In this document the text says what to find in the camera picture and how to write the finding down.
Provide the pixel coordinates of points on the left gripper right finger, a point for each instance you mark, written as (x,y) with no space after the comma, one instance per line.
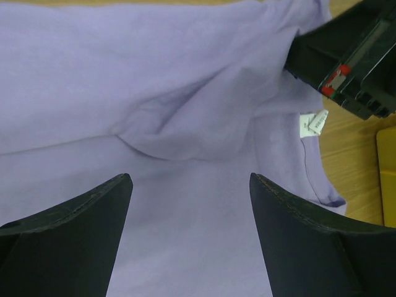
(311,251)

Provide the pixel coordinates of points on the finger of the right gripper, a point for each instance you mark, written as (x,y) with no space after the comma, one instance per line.
(330,52)

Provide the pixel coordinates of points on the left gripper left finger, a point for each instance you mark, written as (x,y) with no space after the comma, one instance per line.
(69,249)

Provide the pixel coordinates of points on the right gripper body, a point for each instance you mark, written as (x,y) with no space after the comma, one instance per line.
(369,90)

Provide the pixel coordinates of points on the lavender t-shirt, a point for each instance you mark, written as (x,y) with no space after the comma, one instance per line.
(189,101)

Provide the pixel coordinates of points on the yellow plastic tray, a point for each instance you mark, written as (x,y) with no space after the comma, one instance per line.
(386,160)

